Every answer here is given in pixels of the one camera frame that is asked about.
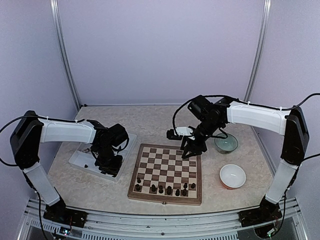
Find right aluminium frame post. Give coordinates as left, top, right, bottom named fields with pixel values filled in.
left=244, top=0, right=272, bottom=102

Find left aluminium frame post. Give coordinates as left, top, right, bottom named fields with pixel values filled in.
left=50, top=0, right=82, bottom=111

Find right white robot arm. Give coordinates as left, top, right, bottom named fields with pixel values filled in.
left=173, top=94, right=310, bottom=222

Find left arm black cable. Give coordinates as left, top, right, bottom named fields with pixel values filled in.
left=0, top=114, right=131, bottom=167

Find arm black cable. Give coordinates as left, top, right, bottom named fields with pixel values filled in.
left=0, top=114, right=131, bottom=167
left=171, top=93, right=320, bottom=141

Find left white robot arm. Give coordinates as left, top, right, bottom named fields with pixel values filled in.
left=9, top=110, right=130, bottom=223

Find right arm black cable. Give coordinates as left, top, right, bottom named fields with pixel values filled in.
left=171, top=93, right=320, bottom=141

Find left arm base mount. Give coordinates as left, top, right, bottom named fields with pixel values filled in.
left=43, top=208, right=88, bottom=228

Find dark chess knight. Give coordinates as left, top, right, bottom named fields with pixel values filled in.
left=166, top=186, right=172, bottom=196
left=151, top=184, right=157, bottom=193

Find front aluminium rail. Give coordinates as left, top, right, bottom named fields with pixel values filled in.
left=17, top=203, right=308, bottom=240

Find white orange ceramic bowl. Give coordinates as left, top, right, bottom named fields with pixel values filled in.
left=219, top=164, right=247, bottom=190

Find white divided plastic tray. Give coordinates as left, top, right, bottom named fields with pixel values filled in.
left=68, top=133, right=137, bottom=182

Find pile of white chess pieces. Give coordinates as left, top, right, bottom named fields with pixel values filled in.
left=81, top=148, right=91, bottom=153

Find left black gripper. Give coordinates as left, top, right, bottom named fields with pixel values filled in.
left=95, top=145, right=123, bottom=176

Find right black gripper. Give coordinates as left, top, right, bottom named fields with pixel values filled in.
left=180, top=117, right=222, bottom=159

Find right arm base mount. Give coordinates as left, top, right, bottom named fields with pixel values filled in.
left=238, top=207, right=283, bottom=228

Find wooden chess board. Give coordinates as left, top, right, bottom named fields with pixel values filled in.
left=127, top=143, right=202, bottom=206

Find clear glass bowl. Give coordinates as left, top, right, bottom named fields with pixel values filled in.
left=214, top=133, right=239, bottom=154

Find aluminium frame post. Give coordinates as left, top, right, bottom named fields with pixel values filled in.
left=50, top=0, right=82, bottom=111
left=244, top=0, right=272, bottom=102

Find dark chess queen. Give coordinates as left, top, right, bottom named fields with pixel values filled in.
left=181, top=188, right=188, bottom=197

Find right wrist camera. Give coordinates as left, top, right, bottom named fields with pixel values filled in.
left=166, top=126, right=195, bottom=140

